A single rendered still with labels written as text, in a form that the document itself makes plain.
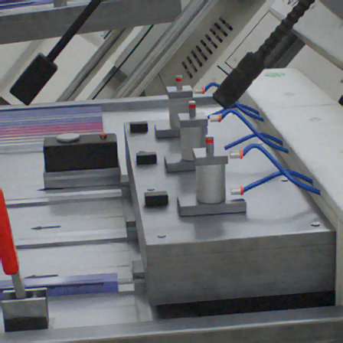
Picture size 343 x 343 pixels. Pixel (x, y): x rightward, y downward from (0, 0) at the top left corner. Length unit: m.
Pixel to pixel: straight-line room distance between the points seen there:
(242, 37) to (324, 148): 1.29
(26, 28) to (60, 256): 1.28
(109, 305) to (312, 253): 0.15
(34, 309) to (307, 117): 0.35
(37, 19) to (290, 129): 1.25
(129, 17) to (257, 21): 0.28
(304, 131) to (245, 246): 0.21
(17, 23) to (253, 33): 0.52
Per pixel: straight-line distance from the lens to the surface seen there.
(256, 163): 0.80
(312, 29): 1.08
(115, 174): 0.94
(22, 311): 0.64
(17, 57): 5.34
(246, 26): 2.05
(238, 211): 0.68
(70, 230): 0.83
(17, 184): 0.97
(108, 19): 2.01
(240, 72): 0.68
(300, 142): 0.79
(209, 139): 0.67
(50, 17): 2.01
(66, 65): 5.34
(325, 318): 0.63
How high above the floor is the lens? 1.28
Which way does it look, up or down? 10 degrees down
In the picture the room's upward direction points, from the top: 41 degrees clockwise
